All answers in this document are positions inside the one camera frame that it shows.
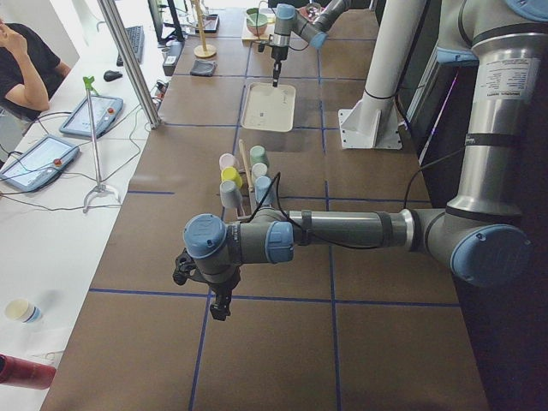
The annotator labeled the white cup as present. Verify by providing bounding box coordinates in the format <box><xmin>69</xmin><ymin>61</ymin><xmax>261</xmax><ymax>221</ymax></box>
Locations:
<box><xmin>251</xmin><ymin>163</ymin><xmax>268</xmax><ymax>183</ymax></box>

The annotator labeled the yellow cup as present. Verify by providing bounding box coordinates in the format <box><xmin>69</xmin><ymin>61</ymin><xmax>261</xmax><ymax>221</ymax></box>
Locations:
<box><xmin>221</xmin><ymin>166</ymin><xmax>243</xmax><ymax>188</ymax></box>

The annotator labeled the black computer mouse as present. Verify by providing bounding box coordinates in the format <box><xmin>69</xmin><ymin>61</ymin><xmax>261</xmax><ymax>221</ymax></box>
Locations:
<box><xmin>103</xmin><ymin>70</ymin><xmax>122</xmax><ymax>82</ymax></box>

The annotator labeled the teach pendant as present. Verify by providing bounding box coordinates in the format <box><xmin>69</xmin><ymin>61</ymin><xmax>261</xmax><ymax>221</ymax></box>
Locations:
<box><xmin>59</xmin><ymin>95</ymin><xmax>124</xmax><ymax>138</ymax></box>
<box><xmin>1</xmin><ymin>134</ymin><xmax>80</xmax><ymax>192</ymax></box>

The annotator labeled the near teach pendant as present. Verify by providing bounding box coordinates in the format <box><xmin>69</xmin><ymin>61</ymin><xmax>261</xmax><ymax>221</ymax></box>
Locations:
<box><xmin>1</xmin><ymin>134</ymin><xmax>80</xmax><ymax>192</ymax></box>

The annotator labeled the black box with label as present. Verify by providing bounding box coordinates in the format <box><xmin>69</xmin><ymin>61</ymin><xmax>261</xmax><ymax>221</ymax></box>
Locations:
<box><xmin>162</xmin><ymin>41</ymin><xmax>183</xmax><ymax>76</ymax></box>

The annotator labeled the white wire cup rack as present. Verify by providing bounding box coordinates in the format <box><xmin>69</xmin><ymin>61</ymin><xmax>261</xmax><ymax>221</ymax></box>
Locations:
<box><xmin>224</xmin><ymin>139</ymin><xmax>269</xmax><ymax>220</ymax></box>

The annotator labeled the far teach pendant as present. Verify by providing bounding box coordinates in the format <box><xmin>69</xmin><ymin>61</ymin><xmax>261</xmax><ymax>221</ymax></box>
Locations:
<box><xmin>59</xmin><ymin>95</ymin><xmax>124</xmax><ymax>138</ymax></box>

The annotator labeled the green cup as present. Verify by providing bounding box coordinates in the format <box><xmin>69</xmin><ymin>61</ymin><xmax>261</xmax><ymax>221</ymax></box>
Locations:
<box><xmin>249</xmin><ymin>145</ymin><xmax>270</xmax><ymax>167</ymax></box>

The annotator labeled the light blue cup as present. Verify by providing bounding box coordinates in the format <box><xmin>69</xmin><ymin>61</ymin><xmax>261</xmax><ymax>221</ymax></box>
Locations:
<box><xmin>254</xmin><ymin>176</ymin><xmax>275</xmax><ymax>207</ymax></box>

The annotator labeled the seated person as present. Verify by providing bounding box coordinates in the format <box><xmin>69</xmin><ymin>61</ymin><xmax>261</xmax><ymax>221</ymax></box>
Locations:
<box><xmin>1</xmin><ymin>21</ymin><xmax>71</xmax><ymax>122</ymax></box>

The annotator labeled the grey cup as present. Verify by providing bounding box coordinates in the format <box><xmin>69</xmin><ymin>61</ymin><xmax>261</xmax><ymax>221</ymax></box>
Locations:
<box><xmin>219</xmin><ymin>180</ymin><xmax>242</xmax><ymax>209</ymax></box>

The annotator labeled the white pedestal column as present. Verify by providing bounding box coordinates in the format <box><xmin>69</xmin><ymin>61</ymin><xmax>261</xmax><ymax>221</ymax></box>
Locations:
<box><xmin>338</xmin><ymin>0</ymin><xmax>426</xmax><ymax>150</ymax></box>

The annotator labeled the red bottle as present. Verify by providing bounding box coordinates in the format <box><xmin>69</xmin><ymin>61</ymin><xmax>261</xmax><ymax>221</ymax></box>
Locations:
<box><xmin>1</xmin><ymin>354</ymin><xmax>57</xmax><ymax>390</ymax></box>

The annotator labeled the paper cup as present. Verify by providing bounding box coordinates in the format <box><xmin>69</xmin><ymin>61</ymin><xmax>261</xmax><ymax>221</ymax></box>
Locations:
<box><xmin>4</xmin><ymin>299</ymin><xmax>42</xmax><ymax>324</ymax></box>

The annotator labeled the pink bowl with ice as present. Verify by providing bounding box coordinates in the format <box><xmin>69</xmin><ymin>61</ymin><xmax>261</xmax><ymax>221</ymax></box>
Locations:
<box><xmin>297</xmin><ymin>1</ymin><xmax>325</xmax><ymax>21</ymax></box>

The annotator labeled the pink cup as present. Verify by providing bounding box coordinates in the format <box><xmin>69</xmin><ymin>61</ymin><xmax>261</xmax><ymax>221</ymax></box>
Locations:
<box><xmin>218</xmin><ymin>152</ymin><xmax>240</xmax><ymax>170</ymax></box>

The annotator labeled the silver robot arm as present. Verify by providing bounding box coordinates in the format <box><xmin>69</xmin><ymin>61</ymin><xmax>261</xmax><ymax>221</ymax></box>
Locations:
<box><xmin>267</xmin><ymin>0</ymin><xmax>351</xmax><ymax>87</ymax></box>
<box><xmin>173</xmin><ymin>1</ymin><xmax>547</xmax><ymax>320</ymax></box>

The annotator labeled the black keyboard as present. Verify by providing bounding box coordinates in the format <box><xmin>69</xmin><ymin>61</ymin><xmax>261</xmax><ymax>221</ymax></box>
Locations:
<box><xmin>125</xmin><ymin>26</ymin><xmax>145</xmax><ymax>64</ymax></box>

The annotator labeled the cream rabbit tray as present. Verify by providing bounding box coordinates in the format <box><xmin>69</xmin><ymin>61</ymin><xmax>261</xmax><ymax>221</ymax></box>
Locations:
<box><xmin>241</xmin><ymin>82</ymin><xmax>296</xmax><ymax>133</ymax></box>

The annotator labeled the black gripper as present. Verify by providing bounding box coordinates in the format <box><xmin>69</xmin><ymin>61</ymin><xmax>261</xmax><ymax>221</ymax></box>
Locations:
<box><xmin>209</xmin><ymin>275</ymin><xmax>241</xmax><ymax>320</ymax></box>
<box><xmin>271</xmin><ymin>45</ymin><xmax>288</xmax><ymax>88</ymax></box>

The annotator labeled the green bowl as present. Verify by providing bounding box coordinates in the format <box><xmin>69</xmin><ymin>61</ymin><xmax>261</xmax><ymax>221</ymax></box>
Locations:
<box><xmin>246</xmin><ymin>8</ymin><xmax>268</xmax><ymax>37</ymax></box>

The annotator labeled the aluminium frame post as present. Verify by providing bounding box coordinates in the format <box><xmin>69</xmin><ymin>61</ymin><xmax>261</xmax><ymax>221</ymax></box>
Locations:
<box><xmin>98</xmin><ymin>0</ymin><xmax>161</xmax><ymax>129</ymax></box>

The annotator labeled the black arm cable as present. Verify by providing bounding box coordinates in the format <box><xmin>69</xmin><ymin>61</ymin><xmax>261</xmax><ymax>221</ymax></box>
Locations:
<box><xmin>256</xmin><ymin>0</ymin><xmax>311</xmax><ymax>52</ymax></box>
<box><xmin>247</xmin><ymin>143</ymin><xmax>468</xmax><ymax>250</ymax></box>

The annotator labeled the wooden mug tree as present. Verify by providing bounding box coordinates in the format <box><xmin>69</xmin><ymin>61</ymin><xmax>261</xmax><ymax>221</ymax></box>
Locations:
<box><xmin>191</xmin><ymin>0</ymin><xmax>217</xmax><ymax>59</ymax></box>

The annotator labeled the green tipped metal stand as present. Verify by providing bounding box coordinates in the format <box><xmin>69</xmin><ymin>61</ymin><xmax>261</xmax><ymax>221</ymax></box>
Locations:
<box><xmin>83</xmin><ymin>76</ymin><xmax>121</xmax><ymax>214</ymax></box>

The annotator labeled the grey folded cloth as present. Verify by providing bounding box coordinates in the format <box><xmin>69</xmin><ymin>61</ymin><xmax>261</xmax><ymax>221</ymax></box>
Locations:
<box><xmin>189</xmin><ymin>59</ymin><xmax>217</xmax><ymax>77</ymax></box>

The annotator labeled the wooden cutting board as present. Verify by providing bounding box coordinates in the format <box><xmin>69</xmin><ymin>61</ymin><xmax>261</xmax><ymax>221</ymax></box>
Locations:
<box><xmin>241</xmin><ymin>15</ymin><xmax>275</xmax><ymax>41</ymax></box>

